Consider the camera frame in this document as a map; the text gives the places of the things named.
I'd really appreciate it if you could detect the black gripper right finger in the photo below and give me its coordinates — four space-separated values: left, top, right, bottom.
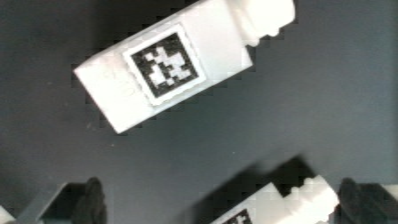
334 178 398 224

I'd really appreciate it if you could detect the white leg lying rear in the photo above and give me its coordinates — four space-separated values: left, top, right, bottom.
74 0 295 132

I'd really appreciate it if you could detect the white leg with tag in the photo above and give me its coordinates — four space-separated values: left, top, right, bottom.
209 176 339 224

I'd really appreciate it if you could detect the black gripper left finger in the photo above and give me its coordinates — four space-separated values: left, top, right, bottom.
18 177 106 224

